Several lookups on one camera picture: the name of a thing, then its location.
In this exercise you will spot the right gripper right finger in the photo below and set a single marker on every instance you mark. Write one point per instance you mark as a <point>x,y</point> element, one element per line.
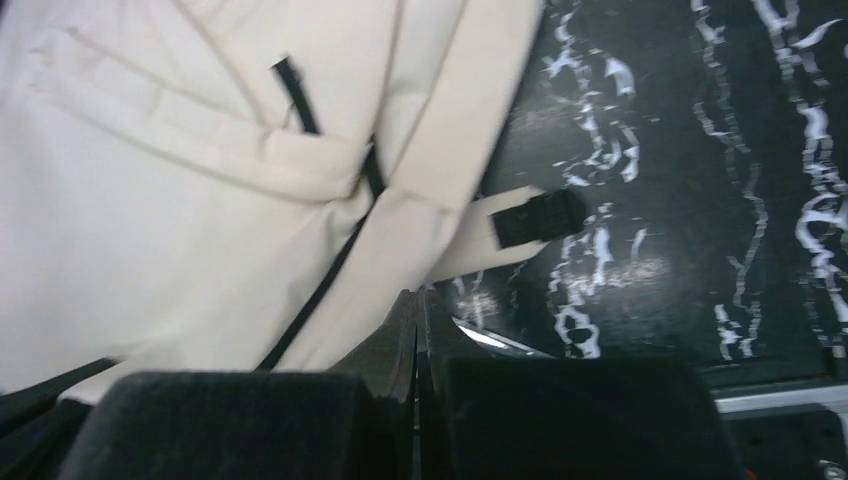
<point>484,416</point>

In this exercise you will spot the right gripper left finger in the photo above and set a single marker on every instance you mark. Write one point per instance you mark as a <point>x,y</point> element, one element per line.
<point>353,421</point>

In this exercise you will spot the beige student backpack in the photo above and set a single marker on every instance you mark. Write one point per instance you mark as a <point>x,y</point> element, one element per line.
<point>243,185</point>

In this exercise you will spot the aluminium rail frame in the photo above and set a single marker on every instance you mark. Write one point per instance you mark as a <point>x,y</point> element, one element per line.
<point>780,396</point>

